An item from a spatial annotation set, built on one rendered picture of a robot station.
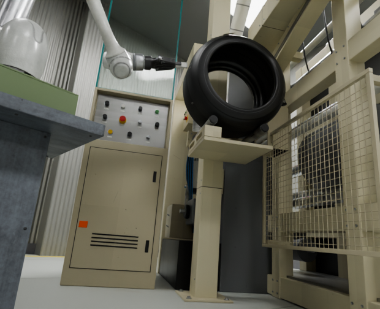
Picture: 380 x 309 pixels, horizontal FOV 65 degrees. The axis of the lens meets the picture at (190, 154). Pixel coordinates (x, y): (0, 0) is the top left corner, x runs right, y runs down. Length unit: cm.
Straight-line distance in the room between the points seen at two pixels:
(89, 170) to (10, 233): 106
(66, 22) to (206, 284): 418
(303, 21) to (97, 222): 170
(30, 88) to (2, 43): 24
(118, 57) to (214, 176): 88
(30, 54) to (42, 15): 377
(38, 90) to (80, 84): 341
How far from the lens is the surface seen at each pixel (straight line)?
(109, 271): 199
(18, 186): 104
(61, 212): 405
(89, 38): 481
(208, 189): 182
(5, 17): 150
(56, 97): 106
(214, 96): 156
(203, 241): 179
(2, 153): 104
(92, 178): 201
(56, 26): 495
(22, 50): 121
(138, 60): 166
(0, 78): 103
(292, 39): 204
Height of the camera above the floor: 31
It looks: 16 degrees up
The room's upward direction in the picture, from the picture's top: 5 degrees clockwise
